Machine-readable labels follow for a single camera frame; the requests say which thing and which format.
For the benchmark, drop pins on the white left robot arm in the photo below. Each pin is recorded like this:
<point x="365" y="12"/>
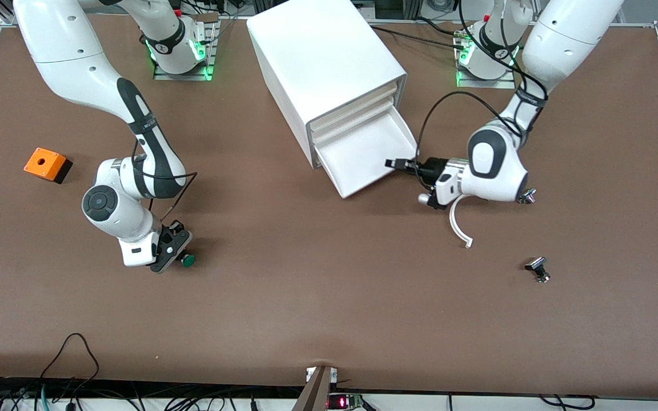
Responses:
<point x="563" y="34"/>

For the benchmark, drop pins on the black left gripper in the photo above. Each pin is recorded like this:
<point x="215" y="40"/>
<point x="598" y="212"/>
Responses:
<point x="433" y="169"/>

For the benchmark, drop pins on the green push button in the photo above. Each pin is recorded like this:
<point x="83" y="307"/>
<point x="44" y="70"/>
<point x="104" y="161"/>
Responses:
<point x="188" y="261"/>

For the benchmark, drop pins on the white curved plastic arc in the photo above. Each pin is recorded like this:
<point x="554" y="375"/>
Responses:
<point x="454" y="225"/>

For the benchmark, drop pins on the orange box with black base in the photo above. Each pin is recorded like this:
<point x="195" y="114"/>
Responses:
<point x="43" y="162"/>

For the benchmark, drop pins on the device with red light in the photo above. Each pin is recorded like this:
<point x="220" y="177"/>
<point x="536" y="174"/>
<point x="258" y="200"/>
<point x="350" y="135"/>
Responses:
<point x="340" y="402"/>

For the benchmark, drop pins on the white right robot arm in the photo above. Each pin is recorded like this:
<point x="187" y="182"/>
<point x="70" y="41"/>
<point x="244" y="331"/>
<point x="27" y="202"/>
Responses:
<point x="66" y="57"/>

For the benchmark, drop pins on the black headed silver switch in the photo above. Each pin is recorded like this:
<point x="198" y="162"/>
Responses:
<point x="536" y="265"/>

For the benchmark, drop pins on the grey camera stand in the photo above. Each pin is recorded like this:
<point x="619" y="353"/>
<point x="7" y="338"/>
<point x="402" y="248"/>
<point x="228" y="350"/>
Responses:
<point x="315" y="394"/>

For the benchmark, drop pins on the upper metal bolt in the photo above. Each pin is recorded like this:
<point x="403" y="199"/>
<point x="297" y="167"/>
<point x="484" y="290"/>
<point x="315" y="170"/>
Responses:
<point x="529" y="197"/>

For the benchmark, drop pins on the aluminium arm base plate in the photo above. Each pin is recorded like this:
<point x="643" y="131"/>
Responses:
<point x="494" y="84"/>
<point x="212" y="57"/>

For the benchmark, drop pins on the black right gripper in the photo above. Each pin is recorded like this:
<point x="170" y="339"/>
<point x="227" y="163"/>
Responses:
<point x="167" y="237"/>

